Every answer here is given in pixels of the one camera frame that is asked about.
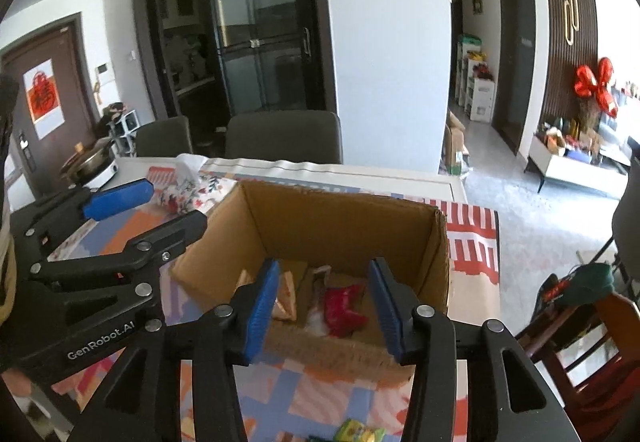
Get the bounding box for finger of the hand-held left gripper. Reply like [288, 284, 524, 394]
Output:
[27, 211, 209, 309]
[22, 178, 155, 253]

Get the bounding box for red wooden chair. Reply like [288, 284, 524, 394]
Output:
[515, 272, 640, 442]

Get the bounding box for orange snack packet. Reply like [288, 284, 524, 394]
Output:
[272, 270, 298, 321]

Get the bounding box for red snack packet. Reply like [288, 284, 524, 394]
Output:
[322, 286, 370, 338]

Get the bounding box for red balloon decoration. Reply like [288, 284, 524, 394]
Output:
[573, 56, 620, 119]

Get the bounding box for white storage shelves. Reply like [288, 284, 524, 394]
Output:
[455, 34, 497, 123]

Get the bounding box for grey dining chair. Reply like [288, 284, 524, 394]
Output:
[224, 110, 344, 165]
[135, 116, 194, 157]

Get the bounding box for floral tissue box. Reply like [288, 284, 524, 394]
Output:
[156, 154, 237, 215]

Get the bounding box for pale snack packet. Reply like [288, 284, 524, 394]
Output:
[302, 265, 333, 323]

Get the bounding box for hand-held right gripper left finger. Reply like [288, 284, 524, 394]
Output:
[70, 259, 281, 442]

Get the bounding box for brown cardboard box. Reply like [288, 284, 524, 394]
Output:
[170, 179, 454, 389]

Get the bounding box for dark interior door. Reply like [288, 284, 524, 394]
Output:
[491, 0, 539, 157]

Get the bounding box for brown entrance door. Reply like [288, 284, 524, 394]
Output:
[0, 14, 101, 210]

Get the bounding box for green yellow snack packet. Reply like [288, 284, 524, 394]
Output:
[334, 418, 387, 442]

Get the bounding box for open cardboard box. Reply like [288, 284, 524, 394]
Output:
[439, 109, 472, 176]

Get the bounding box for red white door poster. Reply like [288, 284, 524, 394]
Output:
[23, 58, 66, 141]

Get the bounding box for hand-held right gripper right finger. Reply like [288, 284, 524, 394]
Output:
[368, 257, 576, 442]

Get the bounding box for colourful patterned tablecloth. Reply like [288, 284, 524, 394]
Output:
[10, 157, 501, 442]

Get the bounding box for small white storage rack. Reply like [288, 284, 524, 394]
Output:
[106, 106, 139, 159]

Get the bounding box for dark chair back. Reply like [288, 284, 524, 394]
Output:
[611, 176, 640, 283]

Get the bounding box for white electric cooking pot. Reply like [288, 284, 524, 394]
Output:
[60, 144, 121, 189]

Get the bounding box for heap of colourful packages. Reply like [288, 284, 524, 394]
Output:
[537, 114, 632, 167]

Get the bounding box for green cloth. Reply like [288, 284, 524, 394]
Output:
[554, 262, 617, 309]

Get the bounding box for dark glass door cabinet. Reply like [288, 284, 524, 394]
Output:
[132, 0, 337, 149]

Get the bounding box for gold wall ornament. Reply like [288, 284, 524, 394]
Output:
[563, 0, 581, 45]

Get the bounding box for white low cabinet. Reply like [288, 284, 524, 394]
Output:
[525, 134, 632, 196]

